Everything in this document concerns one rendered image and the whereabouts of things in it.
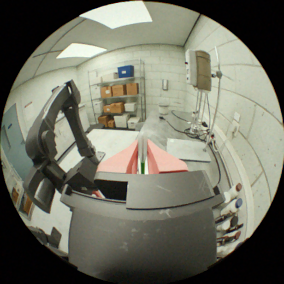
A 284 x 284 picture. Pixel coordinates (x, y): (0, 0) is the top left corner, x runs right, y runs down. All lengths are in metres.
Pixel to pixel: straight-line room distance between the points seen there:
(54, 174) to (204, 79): 0.59
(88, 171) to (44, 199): 0.11
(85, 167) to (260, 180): 0.62
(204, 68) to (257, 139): 0.42
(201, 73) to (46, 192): 0.62
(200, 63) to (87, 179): 0.55
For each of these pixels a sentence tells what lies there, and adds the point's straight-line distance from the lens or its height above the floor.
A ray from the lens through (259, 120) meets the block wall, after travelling 0.57.
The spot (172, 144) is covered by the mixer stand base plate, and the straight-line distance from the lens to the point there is 0.66.
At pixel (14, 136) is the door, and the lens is 2.92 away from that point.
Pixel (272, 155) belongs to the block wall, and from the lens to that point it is 0.51.
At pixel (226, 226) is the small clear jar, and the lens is 0.47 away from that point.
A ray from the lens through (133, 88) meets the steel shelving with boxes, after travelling 2.29.
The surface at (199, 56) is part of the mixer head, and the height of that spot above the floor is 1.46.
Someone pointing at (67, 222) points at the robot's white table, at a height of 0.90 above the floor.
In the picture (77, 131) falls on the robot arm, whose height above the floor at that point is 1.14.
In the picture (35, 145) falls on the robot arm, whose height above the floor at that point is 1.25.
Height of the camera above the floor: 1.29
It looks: 36 degrees down
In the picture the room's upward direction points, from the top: 2 degrees counter-clockwise
